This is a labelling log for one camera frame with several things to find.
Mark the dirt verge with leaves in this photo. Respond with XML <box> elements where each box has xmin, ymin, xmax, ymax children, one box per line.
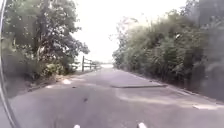
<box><xmin>4</xmin><ymin>71</ymin><xmax>88</xmax><ymax>98</ymax></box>

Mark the wood of green trees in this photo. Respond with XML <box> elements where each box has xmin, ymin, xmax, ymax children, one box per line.
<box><xmin>0</xmin><ymin>0</ymin><xmax>91</xmax><ymax>84</ymax></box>
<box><xmin>111</xmin><ymin>0</ymin><xmax>224</xmax><ymax>103</ymax></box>

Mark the wooden fence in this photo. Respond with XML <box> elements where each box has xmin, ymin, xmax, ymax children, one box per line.
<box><xmin>81</xmin><ymin>55</ymin><xmax>102</xmax><ymax>73</ymax></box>

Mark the grey asphalt road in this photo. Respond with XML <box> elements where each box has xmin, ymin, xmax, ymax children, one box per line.
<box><xmin>7</xmin><ymin>67</ymin><xmax>224</xmax><ymax>128</ymax></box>

